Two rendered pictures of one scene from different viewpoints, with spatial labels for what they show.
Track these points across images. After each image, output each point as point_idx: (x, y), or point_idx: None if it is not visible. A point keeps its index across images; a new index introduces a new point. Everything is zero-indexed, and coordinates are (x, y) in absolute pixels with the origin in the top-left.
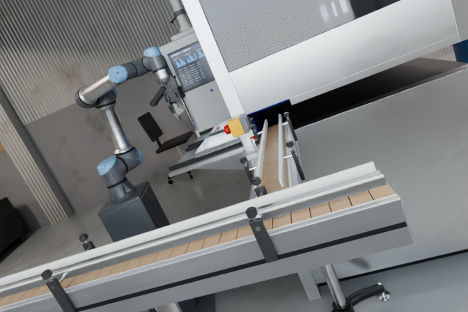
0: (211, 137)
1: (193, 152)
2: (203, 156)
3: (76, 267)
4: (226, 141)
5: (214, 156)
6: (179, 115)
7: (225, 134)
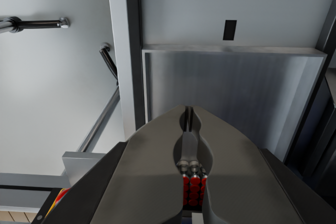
0: (312, 78)
1: None
2: (131, 75)
3: None
4: (236, 118)
5: (131, 99)
6: (192, 132)
7: (292, 117)
